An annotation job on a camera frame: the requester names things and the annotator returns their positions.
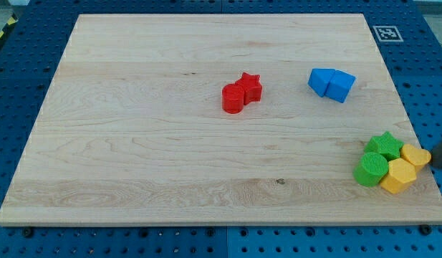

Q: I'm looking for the black board stop bolt right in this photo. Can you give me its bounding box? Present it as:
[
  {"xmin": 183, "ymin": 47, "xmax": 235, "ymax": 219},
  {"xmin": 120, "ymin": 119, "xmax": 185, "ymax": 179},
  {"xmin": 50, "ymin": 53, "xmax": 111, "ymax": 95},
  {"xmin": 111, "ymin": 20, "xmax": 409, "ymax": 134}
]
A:
[{"xmin": 418, "ymin": 224, "xmax": 433, "ymax": 236}]

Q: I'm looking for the red star block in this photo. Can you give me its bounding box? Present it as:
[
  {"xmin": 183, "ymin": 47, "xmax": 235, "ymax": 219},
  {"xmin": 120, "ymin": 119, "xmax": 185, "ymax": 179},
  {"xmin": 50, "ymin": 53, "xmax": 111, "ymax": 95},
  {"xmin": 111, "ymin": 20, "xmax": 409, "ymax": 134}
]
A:
[{"xmin": 236, "ymin": 72, "xmax": 263, "ymax": 105}]

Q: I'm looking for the yellow hexagon block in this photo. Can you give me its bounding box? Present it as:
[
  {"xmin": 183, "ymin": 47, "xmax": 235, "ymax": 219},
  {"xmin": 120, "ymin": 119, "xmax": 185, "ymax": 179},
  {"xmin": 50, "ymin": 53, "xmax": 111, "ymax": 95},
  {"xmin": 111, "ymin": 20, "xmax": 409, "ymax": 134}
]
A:
[{"xmin": 380, "ymin": 158, "xmax": 417, "ymax": 194}]

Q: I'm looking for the green cylinder block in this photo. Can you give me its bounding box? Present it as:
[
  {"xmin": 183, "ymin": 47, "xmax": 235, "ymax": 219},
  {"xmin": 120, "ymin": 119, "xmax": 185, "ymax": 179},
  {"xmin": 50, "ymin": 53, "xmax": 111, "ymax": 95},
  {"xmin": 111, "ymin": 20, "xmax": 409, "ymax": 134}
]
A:
[{"xmin": 352, "ymin": 152, "xmax": 389, "ymax": 187}]

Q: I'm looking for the blue triangular block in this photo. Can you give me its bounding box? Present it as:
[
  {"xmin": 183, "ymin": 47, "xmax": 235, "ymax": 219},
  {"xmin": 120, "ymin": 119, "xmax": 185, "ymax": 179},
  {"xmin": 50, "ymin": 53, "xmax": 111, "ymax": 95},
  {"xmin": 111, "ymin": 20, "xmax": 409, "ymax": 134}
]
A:
[{"xmin": 307, "ymin": 68, "xmax": 335, "ymax": 97}]

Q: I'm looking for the yellow heart block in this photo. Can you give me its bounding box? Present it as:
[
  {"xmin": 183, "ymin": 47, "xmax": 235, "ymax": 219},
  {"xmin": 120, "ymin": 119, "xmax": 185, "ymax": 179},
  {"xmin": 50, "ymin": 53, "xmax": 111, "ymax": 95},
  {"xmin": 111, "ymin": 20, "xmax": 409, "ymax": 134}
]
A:
[{"xmin": 400, "ymin": 144, "xmax": 431, "ymax": 173}]

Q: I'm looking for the black board stop bolt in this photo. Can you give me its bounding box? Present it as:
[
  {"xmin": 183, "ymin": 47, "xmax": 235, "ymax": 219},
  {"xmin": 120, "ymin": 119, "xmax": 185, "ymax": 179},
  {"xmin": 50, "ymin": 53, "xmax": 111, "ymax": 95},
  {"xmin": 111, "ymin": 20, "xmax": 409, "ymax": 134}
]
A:
[
  {"xmin": 418, "ymin": 224, "xmax": 433, "ymax": 236},
  {"xmin": 21, "ymin": 227, "xmax": 34, "ymax": 238}
]

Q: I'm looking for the red cylinder block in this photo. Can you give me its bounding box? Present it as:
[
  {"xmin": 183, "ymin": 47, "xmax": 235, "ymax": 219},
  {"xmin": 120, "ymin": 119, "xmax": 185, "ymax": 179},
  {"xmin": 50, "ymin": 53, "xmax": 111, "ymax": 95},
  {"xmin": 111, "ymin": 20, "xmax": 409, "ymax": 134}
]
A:
[{"xmin": 221, "ymin": 84, "xmax": 244, "ymax": 114}]

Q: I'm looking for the black board stop bolt left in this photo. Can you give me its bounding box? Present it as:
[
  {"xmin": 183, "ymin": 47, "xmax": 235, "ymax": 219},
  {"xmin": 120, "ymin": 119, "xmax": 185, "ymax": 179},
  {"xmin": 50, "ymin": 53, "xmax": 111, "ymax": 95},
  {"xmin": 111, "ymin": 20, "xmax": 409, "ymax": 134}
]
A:
[{"xmin": 21, "ymin": 227, "xmax": 34, "ymax": 238}]

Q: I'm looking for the light wooden board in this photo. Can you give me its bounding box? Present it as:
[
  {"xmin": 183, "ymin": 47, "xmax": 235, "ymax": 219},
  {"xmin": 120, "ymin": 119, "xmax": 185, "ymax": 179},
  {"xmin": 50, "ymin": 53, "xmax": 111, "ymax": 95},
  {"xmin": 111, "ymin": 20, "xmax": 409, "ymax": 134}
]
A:
[{"xmin": 0, "ymin": 14, "xmax": 442, "ymax": 226}]

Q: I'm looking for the white fiducial marker tag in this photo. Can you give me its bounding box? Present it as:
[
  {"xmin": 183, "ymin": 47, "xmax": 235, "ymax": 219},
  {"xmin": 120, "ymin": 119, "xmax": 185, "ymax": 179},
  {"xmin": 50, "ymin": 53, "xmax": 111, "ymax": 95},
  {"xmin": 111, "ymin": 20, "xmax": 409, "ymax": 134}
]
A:
[{"xmin": 373, "ymin": 25, "xmax": 403, "ymax": 42}]

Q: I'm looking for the green star block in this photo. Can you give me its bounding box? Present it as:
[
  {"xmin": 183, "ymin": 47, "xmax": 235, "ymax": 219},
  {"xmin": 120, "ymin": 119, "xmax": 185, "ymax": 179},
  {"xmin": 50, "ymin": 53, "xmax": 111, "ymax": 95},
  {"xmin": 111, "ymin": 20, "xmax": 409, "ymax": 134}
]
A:
[{"xmin": 364, "ymin": 131, "xmax": 404, "ymax": 161}]

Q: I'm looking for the blue cube block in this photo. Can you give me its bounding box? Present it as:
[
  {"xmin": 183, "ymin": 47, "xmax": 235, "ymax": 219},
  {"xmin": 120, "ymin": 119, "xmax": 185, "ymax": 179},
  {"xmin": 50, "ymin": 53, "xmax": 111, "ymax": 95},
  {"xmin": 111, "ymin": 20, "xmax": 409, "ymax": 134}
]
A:
[{"xmin": 325, "ymin": 70, "xmax": 356, "ymax": 103}]

